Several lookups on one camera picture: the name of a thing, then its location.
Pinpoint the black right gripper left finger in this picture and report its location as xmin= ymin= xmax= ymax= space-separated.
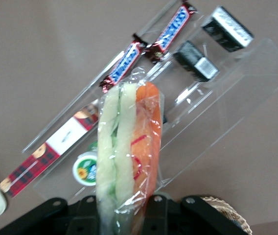
xmin=0 ymin=195 xmax=100 ymax=235

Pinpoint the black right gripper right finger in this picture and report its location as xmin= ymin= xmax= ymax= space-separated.
xmin=145 ymin=194 xmax=249 ymax=235

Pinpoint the plastic sandwich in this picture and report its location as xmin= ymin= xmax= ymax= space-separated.
xmin=96 ymin=67 xmax=165 ymax=235

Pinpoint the oval wicker basket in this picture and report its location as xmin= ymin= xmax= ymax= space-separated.
xmin=199 ymin=194 xmax=254 ymax=235

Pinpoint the green lid yogurt bottle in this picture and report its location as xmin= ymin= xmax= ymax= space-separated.
xmin=72 ymin=141 xmax=99 ymax=187

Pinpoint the red plaid cookie box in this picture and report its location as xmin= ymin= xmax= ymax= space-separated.
xmin=0 ymin=102 xmax=99 ymax=198

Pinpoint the clear acrylic tiered display stand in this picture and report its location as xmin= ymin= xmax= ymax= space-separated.
xmin=21 ymin=0 xmax=278 ymax=204

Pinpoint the Snickers chocolate bar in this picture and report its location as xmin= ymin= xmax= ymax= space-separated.
xmin=145 ymin=2 xmax=197 ymax=63
xmin=99 ymin=33 xmax=148 ymax=95

